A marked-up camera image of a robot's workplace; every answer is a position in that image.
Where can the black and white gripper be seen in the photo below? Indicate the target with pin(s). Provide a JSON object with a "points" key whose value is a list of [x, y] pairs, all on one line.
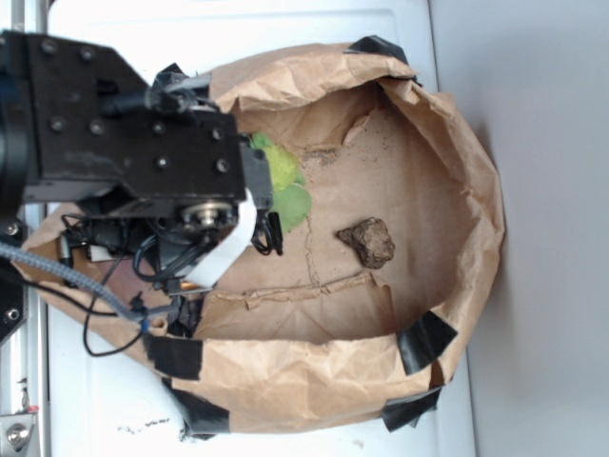
{"points": [[184, 215]]}

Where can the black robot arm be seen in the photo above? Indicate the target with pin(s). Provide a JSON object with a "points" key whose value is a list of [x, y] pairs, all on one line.
{"points": [[71, 110]]}

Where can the green fuzzy plush toy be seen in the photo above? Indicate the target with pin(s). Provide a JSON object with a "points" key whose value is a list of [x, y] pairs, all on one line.
{"points": [[291, 200]]}

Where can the white plastic tray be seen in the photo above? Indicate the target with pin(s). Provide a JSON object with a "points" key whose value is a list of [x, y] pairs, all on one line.
{"points": [[109, 405]]}

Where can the brown rock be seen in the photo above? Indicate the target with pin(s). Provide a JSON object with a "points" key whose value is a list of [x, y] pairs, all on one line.
{"points": [[371, 240]]}

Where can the brown paper bag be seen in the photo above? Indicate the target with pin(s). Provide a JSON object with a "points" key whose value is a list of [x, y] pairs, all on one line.
{"points": [[313, 339]]}

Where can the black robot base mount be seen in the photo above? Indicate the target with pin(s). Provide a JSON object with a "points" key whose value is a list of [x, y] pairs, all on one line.
{"points": [[13, 301]]}

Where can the silver aluminium frame rail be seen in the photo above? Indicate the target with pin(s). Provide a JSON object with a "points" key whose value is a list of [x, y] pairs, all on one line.
{"points": [[25, 422]]}

